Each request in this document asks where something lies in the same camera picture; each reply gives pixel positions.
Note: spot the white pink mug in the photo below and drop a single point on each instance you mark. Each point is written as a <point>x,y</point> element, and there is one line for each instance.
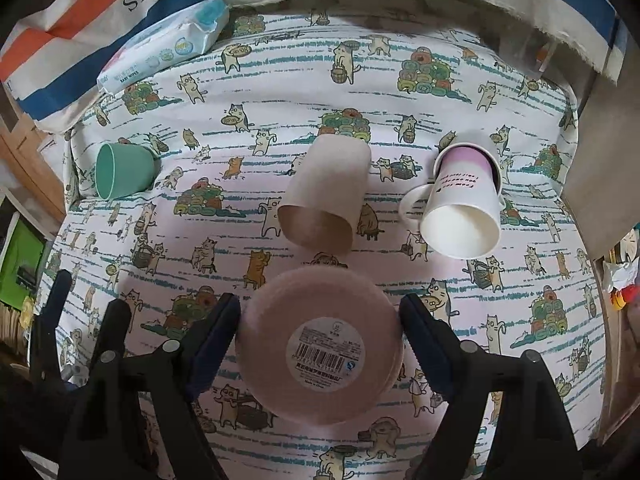
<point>458,214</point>

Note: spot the cat print bed sheet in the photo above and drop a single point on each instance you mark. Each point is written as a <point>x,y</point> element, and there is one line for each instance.
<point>368,140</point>

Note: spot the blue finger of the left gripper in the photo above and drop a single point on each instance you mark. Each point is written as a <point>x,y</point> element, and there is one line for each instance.
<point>43,352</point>
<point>110,344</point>

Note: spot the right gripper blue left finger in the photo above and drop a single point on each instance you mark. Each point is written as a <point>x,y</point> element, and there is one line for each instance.
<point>106,438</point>

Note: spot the red yellow toy figure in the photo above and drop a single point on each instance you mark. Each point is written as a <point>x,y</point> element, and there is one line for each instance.
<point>621,297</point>

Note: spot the pink speckled cup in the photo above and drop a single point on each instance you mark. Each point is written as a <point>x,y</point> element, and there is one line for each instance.
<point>319,345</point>

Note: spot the brown wooden side panel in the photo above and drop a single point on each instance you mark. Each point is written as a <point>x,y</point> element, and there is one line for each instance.
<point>602,186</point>

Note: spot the green plastic cup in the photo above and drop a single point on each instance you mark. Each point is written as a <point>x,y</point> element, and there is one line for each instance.
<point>124,169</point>

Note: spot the beige plastic cup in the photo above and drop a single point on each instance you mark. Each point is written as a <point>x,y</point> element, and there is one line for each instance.
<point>321,207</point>

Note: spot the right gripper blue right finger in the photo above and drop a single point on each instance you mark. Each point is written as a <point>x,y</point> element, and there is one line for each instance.
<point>533,437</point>

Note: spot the baby wipes pack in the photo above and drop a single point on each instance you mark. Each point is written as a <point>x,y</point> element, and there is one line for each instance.
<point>165,45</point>

